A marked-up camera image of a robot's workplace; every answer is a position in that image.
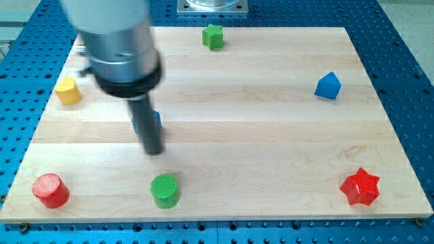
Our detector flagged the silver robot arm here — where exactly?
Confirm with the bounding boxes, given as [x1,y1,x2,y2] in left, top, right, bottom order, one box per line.
[61,0,162,99]

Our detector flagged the blue cube block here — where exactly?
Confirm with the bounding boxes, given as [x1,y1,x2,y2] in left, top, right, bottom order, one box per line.
[132,110,163,134]

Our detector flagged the wooden board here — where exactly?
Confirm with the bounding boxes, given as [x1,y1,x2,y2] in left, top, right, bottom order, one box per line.
[1,27,433,223]

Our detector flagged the black pusher rod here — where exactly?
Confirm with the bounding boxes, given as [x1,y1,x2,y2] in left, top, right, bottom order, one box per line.
[127,95,163,155]

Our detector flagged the green cylinder block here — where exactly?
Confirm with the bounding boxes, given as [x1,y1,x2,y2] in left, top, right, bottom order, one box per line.
[151,174,180,209]

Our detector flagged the green star block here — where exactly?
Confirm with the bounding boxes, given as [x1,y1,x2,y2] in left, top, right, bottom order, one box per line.
[201,24,224,50]

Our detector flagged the blue pyramid block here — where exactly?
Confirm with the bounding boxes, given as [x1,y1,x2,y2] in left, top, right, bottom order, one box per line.
[314,72,342,100]

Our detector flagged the yellow block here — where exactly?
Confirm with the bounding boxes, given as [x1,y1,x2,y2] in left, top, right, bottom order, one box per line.
[54,77,82,105]

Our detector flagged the red star block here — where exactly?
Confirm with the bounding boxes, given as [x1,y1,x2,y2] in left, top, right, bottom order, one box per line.
[340,167,380,206]

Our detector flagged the red cylinder block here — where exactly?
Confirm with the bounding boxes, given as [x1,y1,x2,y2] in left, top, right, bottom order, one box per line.
[32,173,70,209]

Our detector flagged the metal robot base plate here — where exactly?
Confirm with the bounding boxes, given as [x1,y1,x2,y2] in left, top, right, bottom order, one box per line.
[177,0,249,15]

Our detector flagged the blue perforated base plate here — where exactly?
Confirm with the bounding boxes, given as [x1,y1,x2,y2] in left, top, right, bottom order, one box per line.
[1,0,433,243]

